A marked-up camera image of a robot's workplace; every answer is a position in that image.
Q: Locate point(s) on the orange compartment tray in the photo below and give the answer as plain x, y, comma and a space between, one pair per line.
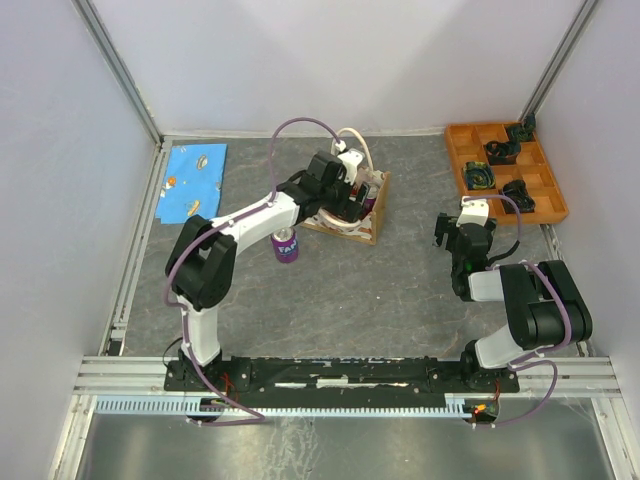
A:
465, 143

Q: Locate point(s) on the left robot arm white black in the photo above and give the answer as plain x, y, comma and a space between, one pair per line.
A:
201, 265

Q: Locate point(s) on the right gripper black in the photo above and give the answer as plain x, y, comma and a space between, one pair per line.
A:
441, 227

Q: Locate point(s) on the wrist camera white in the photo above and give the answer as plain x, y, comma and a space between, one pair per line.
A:
350, 158
474, 210

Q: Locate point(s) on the aluminium frame rail front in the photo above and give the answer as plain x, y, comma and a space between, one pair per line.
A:
578, 377

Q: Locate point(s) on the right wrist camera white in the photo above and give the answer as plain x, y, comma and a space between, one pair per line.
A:
474, 210

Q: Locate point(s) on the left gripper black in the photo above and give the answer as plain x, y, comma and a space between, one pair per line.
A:
350, 211

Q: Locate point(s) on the black rolled sock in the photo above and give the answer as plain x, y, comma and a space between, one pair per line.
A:
502, 153
517, 191

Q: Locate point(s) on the dark green sock back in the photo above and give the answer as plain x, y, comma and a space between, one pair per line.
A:
523, 131

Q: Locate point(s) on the patterned canvas bag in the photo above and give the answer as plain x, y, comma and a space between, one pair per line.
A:
367, 229

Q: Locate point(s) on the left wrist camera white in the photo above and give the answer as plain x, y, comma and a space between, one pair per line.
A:
350, 158

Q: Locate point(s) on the black rolled sock centre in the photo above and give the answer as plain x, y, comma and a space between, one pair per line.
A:
502, 153

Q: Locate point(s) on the blue yellow rolled sock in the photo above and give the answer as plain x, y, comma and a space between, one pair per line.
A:
478, 176

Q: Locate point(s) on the black rolled sock front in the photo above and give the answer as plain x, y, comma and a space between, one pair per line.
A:
517, 191

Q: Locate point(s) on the blue patterned cloth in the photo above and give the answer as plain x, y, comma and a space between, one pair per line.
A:
192, 183

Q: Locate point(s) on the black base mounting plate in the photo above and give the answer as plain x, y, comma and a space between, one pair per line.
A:
340, 383

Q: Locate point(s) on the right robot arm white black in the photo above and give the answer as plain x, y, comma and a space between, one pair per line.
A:
544, 308

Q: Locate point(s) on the purple Fanta can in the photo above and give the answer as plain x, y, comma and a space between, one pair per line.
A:
285, 245
369, 203

